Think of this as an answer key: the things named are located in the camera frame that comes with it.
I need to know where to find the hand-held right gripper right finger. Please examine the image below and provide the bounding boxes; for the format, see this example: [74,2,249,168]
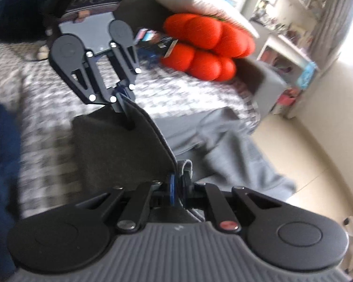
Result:
[181,174,284,234]

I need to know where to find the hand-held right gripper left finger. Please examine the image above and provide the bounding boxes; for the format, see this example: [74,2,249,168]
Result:
[75,174,177,234]

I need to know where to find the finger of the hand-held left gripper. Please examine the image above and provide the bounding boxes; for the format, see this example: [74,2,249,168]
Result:
[110,43,142,101]
[68,52,123,113]

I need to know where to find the dark grey garment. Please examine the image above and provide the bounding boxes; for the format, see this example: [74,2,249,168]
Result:
[71,95,297,221]

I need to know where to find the person's left forearm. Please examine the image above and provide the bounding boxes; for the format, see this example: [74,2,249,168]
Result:
[0,0,62,40]

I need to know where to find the smartphone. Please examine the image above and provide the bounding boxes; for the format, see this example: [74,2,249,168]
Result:
[135,28,177,59]

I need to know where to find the white plush toy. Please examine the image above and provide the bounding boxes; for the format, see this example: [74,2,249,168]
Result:
[37,45,50,61]

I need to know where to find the grey checked quilted blanket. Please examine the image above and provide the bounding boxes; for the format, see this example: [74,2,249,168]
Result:
[0,41,262,221]

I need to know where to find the orange pumpkin cushion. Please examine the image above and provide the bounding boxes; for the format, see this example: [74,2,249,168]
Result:
[160,13,256,81]

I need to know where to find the white pillow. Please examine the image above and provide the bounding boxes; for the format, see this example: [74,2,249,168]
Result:
[151,0,259,39]

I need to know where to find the grey sofa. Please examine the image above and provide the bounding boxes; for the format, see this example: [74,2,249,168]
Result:
[115,0,289,115]

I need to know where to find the pink basket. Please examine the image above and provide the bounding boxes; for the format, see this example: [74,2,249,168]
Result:
[278,90,297,106]

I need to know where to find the white desk with shelves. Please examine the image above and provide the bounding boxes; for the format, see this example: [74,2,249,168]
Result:
[241,0,330,74]

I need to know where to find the blue plastic bag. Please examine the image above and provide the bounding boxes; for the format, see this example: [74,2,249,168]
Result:
[297,62,317,90]

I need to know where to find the grey curtain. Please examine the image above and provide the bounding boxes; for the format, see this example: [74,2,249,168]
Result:
[310,0,353,65]

